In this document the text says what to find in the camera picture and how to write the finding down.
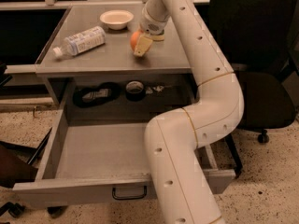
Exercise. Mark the black office chair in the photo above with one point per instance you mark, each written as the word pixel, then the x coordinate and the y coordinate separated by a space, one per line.
pixel 252 34

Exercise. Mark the black drawer handle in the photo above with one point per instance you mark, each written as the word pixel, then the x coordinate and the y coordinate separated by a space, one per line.
pixel 129 193

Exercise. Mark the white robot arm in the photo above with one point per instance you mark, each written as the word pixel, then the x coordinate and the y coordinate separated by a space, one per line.
pixel 172 137

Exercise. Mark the green and yellow sponge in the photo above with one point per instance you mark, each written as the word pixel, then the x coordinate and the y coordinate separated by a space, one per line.
pixel 157 37

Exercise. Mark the clear plastic water bottle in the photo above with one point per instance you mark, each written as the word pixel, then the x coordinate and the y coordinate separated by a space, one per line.
pixel 73 45

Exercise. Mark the black tape roll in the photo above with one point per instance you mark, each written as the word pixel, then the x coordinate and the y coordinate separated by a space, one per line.
pixel 135 90

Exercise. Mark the grey metal cabinet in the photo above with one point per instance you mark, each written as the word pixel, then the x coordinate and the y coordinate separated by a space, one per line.
pixel 165 64

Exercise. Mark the open grey top drawer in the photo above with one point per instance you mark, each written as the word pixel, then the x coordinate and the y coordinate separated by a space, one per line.
pixel 83 163

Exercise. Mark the orange fruit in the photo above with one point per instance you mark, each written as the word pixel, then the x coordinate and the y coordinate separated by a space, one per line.
pixel 135 41

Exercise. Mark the small crumpled wrappers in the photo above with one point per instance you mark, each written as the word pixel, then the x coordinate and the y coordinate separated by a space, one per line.
pixel 156 89

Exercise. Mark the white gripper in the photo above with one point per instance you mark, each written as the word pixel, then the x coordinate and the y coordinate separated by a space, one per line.
pixel 150 26

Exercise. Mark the white ceramic bowl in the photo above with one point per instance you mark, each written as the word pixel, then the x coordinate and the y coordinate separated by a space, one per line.
pixel 116 19

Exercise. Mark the dark chair base at left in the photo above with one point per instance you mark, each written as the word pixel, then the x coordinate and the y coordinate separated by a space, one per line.
pixel 13 170

